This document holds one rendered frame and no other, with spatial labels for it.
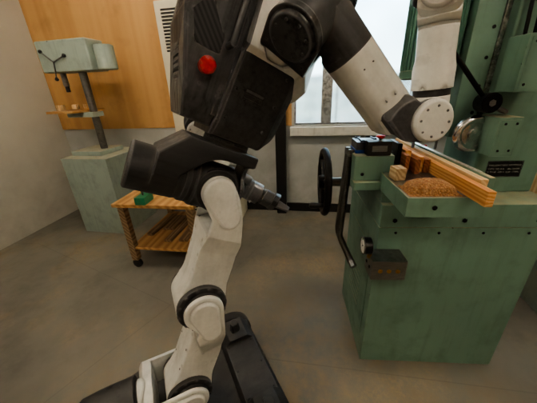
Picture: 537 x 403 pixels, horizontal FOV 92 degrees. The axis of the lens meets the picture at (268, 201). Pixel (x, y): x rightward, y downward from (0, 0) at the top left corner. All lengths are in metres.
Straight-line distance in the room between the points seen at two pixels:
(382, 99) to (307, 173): 2.09
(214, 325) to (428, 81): 0.77
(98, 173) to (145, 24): 1.33
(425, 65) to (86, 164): 2.48
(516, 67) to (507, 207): 0.44
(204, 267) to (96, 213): 2.17
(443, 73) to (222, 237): 0.58
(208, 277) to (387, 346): 0.95
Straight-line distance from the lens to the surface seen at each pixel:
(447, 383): 1.57
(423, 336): 1.46
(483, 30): 1.18
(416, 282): 1.23
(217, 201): 0.64
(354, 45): 0.52
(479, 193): 0.85
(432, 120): 0.58
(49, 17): 3.46
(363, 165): 0.99
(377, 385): 1.45
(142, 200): 1.84
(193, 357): 0.98
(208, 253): 0.74
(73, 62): 2.72
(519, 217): 1.24
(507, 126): 1.10
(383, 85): 0.54
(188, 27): 0.59
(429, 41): 0.61
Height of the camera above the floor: 1.19
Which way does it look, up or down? 24 degrees down
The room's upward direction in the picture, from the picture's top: 2 degrees counter-clockwise
